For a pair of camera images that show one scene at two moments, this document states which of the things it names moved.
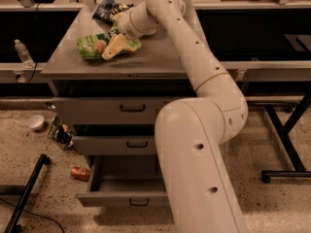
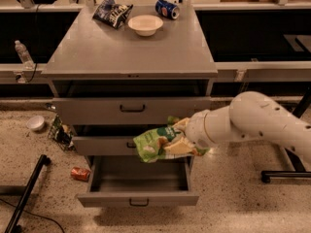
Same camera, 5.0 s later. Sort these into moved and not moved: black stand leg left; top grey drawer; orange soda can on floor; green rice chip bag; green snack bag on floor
Moved: green rice chip bag
Not moved: orange soda can on floor; black stand leg left; top grey drawer; green snack bag on floor
